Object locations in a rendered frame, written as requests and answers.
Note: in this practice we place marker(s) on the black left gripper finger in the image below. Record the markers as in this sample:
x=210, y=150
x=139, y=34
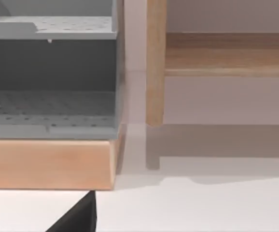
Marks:
x=81, y=215

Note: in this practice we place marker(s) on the pale wooden drawer front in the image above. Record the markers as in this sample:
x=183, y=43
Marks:
x=47, y=164

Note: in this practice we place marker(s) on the grey pierced drawer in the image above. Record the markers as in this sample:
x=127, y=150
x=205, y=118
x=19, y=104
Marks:
x=50, y=79

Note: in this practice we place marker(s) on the wooden open shelf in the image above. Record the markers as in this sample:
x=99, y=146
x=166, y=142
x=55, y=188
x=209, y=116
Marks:
x=226, y=55

